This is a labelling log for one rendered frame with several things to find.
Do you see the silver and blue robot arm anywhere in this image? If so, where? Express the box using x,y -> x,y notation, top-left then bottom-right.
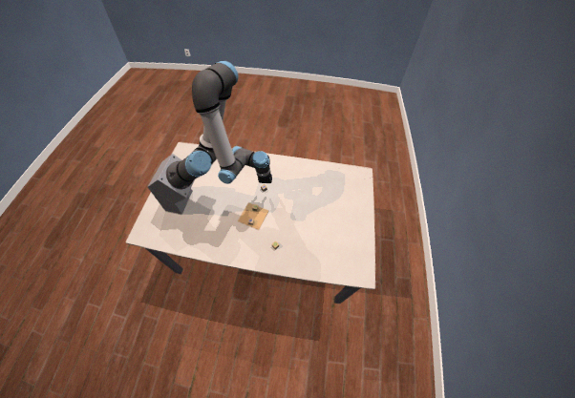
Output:
166,61 -> 269,189

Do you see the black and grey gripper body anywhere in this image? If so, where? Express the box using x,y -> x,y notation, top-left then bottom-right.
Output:
256,155 -> 272,183

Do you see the tan flat mat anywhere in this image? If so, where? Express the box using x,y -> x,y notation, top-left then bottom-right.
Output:
238,203 -> 268,230

